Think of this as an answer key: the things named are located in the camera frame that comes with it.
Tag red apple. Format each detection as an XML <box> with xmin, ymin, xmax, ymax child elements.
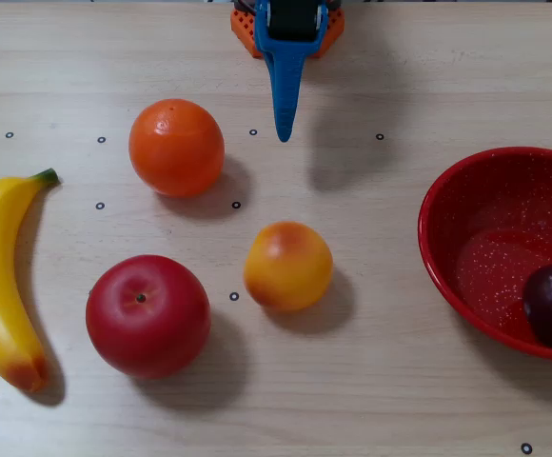
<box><xmin>85</xmin><ymin>254</ymin><xmax>212</xmax><ymax>381</ymax></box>

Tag yellow orange peach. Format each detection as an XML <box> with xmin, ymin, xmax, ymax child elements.
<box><xmin>243</xmin><ymin>220</ymin><xmax>334</xmax><ymax>313</ymax></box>

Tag orange fruit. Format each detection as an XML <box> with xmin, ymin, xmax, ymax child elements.
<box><xmin>128</xmin><ymin>98</ymin><xmax>226</xmax><ymax>198</ymax></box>

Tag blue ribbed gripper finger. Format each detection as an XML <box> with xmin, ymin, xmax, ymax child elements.
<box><xmin>266</xmin><ymin>52</ymin><xmax>308</xmax><ymax>143</ymax></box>

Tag orange robot base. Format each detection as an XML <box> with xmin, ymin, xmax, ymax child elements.
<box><xmin>230</xmin><ymin>7</ymin><xmax>346</xmax><ymax>59</ymax></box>

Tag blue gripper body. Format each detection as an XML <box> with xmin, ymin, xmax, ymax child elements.
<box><xmin>254</xmin><ymin>0</ymin><xmax>329</xmax><ymax>56</ymax></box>

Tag red speckled bowl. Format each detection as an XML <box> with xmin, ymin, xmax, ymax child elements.
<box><xmin>417</xmin><ymin>146</ymin><xmax>552</xmax><ymax>363</ymax></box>

